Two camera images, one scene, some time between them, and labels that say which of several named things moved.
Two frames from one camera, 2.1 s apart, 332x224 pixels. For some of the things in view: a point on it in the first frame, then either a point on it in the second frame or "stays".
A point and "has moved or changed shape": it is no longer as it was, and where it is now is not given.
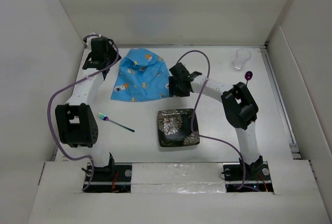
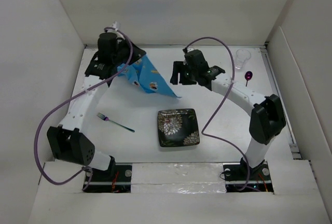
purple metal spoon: (248, 75) stays
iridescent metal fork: (101, 115) stays
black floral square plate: (174, 127) stays
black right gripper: (173, 91) -> (178, 67)
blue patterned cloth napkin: (142, 76) has moved or changed shape
